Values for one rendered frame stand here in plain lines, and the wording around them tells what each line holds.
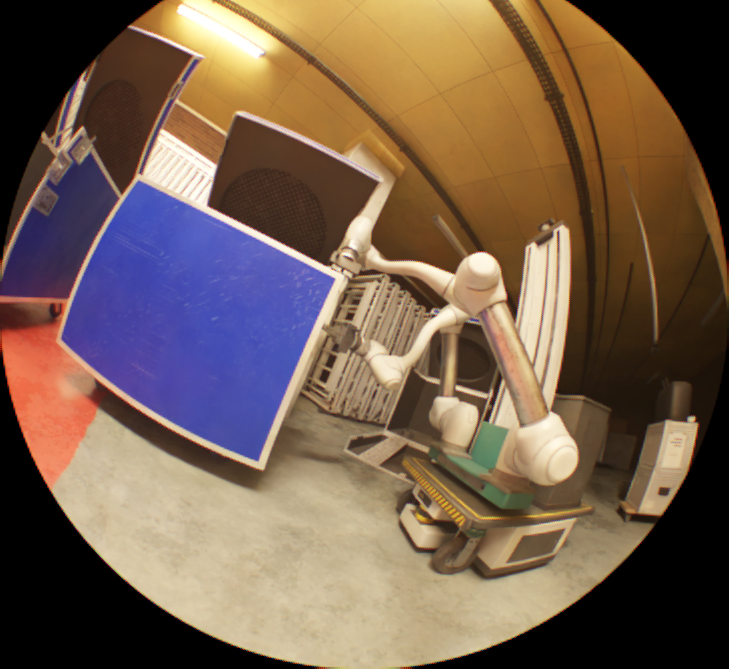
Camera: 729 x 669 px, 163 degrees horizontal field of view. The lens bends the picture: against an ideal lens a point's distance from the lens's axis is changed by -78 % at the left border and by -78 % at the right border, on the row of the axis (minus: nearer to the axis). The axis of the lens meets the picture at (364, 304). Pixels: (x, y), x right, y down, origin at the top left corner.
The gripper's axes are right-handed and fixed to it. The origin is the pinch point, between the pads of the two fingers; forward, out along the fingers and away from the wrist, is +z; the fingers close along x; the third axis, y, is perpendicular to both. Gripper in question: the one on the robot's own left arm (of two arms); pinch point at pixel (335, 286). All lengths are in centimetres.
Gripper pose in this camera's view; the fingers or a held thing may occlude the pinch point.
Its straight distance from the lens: 102.8
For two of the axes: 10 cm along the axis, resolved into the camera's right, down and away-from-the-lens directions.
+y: 4.1, -2.8, -8.7
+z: -3.1, 8.5, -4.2
